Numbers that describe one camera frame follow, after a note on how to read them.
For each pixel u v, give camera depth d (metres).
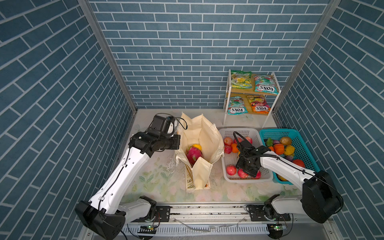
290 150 0.94
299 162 0.87
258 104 0.99
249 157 0.62
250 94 1.05
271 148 0.94
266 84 0.85
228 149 0.92
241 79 0.88
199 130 0.94
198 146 0.95
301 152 0.90
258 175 0.82
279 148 0.93
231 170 0.83
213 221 0.73
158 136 0.52
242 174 0.82
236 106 0.97
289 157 0.91
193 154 0.84
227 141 0.95
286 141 0.96
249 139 0.96
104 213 0.37
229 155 0.94
